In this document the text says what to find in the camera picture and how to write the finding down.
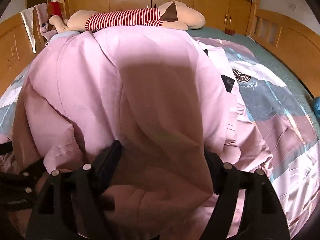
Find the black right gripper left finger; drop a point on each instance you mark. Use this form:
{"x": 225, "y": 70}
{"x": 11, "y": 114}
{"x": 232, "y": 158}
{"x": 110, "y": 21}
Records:
{"x": 70, "y": 205}

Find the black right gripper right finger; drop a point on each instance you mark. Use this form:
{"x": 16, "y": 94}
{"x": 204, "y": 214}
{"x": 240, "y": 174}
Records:
{"x": 262, "y": 215}

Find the pink jacket with black stripes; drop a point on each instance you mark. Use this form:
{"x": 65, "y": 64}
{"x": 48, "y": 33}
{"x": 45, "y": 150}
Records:
{"x": 158, "y": 93}

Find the plaid pink grey bedsheet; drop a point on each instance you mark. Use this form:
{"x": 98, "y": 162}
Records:
{"x": 282, "y": 122}

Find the blue plush toy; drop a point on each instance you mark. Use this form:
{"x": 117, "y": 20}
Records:
{"x": 316, "y": 107}

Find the green bed mat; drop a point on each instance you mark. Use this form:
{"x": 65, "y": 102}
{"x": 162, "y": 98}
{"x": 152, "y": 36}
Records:
{"x": 268, "y": 60}

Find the light blue small pillow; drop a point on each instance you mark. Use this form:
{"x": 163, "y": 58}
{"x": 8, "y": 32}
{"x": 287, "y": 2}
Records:
{"x": 65, "y": 34}

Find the white towel on headboard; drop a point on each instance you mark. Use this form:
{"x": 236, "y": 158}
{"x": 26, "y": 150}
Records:
{"x": 27, "y": 17}

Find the wooden bed footboard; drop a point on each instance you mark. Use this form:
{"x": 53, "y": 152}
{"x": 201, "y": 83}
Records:
{"x": 294, "y": 44}

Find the pink plush toy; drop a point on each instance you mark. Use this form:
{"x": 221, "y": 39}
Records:
{"x": 42, "y": 22}

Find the red cloth on headboard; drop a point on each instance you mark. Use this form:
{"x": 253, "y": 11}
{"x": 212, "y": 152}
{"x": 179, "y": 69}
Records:
{"x": 54, "y": 9}

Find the small brown object on bed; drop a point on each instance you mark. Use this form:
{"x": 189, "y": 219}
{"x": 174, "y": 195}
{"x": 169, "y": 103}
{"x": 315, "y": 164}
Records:
{"x": 229, "y": 32}

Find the large plush doll striped shirt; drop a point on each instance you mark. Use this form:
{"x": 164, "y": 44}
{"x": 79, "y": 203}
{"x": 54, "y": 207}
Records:
{"x": 172, "y": 15}

